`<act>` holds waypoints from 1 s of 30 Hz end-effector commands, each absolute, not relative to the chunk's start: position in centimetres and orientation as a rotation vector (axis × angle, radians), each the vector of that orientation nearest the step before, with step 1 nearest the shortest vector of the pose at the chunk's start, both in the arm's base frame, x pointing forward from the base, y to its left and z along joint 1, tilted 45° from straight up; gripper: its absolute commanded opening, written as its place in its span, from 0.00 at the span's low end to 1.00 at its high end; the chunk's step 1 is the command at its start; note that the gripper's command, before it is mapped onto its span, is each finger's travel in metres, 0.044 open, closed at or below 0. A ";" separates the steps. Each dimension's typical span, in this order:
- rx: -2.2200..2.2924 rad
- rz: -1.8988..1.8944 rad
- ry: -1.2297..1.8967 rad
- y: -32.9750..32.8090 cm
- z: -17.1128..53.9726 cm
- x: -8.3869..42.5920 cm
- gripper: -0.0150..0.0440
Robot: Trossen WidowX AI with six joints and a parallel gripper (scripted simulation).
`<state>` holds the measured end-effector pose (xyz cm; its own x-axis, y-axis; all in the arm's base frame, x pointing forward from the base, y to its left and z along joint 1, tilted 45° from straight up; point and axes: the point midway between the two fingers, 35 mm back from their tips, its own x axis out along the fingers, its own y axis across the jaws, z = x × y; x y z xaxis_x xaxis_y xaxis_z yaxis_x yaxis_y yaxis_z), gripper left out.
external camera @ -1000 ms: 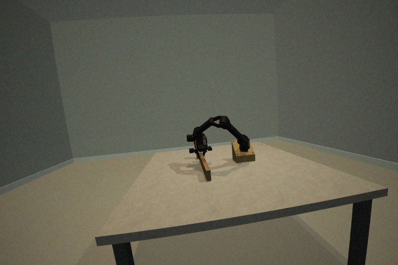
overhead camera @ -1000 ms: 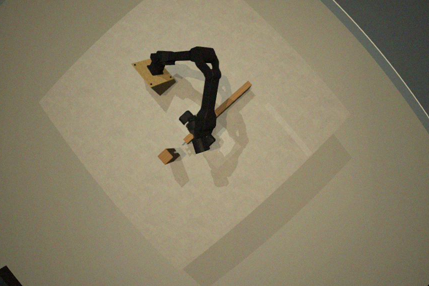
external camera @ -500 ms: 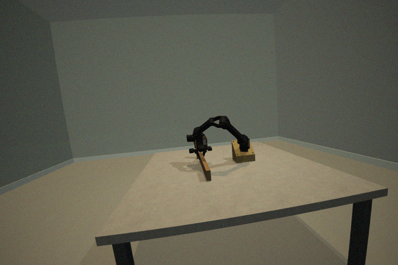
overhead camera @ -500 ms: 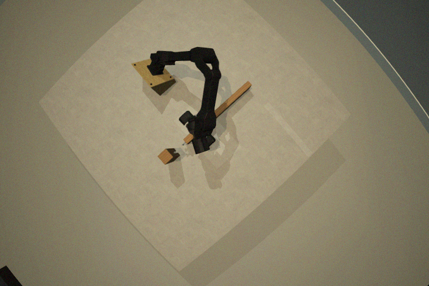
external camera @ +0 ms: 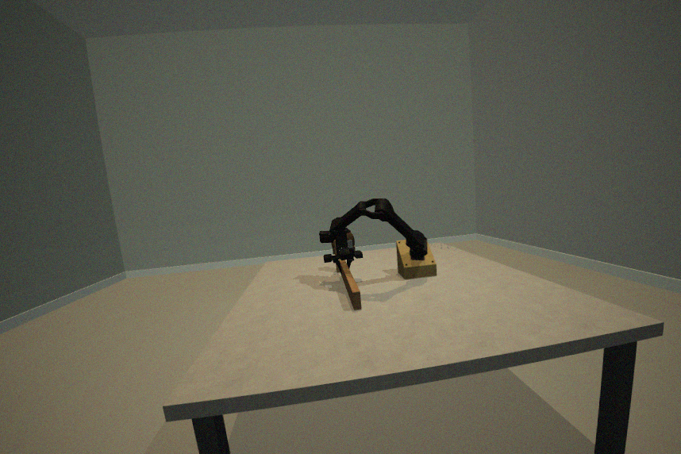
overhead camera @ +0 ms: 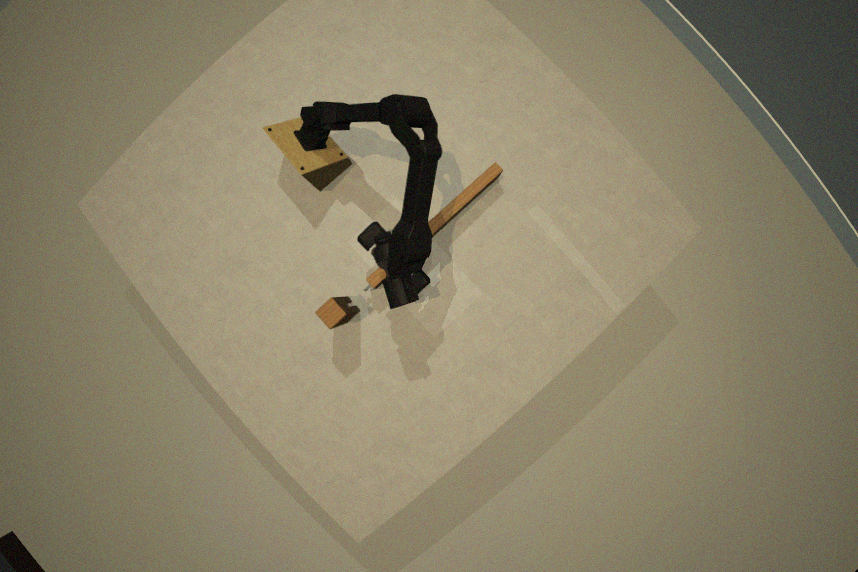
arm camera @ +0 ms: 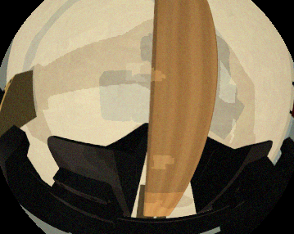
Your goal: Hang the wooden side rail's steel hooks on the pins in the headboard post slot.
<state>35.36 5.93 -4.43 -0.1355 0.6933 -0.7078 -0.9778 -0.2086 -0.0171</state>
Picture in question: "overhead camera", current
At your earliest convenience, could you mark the dark brown wooden post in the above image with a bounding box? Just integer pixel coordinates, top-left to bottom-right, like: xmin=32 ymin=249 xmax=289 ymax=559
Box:
xmin=315 ymin=296 xmax=361 ymax=329

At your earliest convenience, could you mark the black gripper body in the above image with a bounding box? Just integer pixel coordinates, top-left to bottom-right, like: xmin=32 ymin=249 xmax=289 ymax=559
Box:
xmin=358 ymin=222 xmax=430 ymax=294

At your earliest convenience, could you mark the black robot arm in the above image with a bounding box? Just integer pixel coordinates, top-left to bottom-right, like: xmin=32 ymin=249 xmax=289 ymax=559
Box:
xmin=293 ymin=94 xmax=443 ymax=309

